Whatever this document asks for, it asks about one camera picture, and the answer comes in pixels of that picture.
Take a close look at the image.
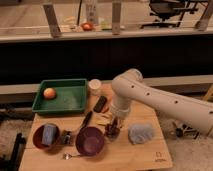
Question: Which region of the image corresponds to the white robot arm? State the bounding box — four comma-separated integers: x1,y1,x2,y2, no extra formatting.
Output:
110,69,213,138

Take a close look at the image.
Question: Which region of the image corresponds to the purple bowl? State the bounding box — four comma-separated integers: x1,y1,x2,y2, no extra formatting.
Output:
75,126,105,156

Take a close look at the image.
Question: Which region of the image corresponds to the grey crumpled cloth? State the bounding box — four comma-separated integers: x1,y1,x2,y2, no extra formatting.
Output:
128,123,154,144

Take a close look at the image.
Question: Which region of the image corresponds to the black rectangular block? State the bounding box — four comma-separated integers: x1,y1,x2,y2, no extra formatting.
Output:
93,96,107,113

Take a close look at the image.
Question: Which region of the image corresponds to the small dark metal object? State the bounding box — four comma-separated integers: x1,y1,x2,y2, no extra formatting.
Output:
61,131,73,145

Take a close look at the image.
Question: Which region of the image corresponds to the metal spoon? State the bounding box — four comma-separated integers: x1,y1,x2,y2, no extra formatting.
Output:
62,153,81,160

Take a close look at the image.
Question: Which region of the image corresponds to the green plastic tray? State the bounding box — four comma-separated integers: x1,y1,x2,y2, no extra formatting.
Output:
32,78,87,115

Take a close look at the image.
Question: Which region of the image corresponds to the blue sponge block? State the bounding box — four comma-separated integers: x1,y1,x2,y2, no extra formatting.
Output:
42,124,56,145

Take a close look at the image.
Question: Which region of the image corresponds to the orange fruit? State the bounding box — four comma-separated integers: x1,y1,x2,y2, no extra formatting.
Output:
43,88,56,100

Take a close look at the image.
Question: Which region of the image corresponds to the dark red bowl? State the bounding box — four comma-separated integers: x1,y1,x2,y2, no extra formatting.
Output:
33,123,60,150

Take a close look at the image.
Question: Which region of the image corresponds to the red fruit on shelf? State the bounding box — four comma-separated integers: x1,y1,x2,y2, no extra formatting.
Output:
81,23,93,31

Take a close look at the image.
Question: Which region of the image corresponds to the black office chair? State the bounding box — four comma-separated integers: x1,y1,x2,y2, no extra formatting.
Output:
141,0,198,29

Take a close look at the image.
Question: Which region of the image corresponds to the black handled knife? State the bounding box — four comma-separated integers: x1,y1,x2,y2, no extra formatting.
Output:
80,111,93,131

